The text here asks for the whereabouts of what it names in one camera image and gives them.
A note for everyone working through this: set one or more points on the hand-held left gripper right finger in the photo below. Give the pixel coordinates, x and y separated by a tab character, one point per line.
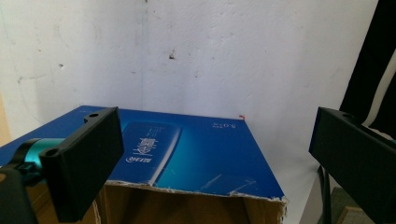
355	155

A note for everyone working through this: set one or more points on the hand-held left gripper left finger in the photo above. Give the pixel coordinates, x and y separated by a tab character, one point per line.
82	165

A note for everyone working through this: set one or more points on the blue cardboard box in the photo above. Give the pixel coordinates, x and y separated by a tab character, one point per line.
199	161

